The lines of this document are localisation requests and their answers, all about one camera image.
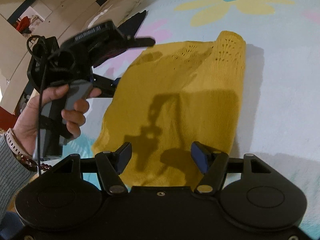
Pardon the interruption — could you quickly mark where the grey knitted sleeve forearm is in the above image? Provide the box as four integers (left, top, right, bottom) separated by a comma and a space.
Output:
0, 137, 35, 220

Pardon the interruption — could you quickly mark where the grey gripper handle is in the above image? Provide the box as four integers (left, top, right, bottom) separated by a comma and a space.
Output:
33, 80, 93, 161

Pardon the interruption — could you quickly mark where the floral bed blanket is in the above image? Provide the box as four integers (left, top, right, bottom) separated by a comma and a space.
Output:
63, 0, 319, 239

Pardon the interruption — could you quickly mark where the black red striped folded garment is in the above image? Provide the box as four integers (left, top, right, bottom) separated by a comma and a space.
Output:
118, 10, 148, 37

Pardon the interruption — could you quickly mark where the person left hand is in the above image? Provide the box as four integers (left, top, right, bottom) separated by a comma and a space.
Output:
12, 85, 89, 155

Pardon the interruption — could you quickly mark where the black cable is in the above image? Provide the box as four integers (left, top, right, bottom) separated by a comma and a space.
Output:
26, 35, 49, 177

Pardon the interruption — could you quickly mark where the red bead bracelet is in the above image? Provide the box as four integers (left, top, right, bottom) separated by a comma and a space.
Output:
15, 153, 53, 172

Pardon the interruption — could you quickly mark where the white wrist watch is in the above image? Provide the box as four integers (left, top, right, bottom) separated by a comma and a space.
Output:
4, 128, 32, 159

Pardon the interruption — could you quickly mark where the yellow knitted sweater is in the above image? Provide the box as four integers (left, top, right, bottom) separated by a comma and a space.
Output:
92, 31, 246, 188

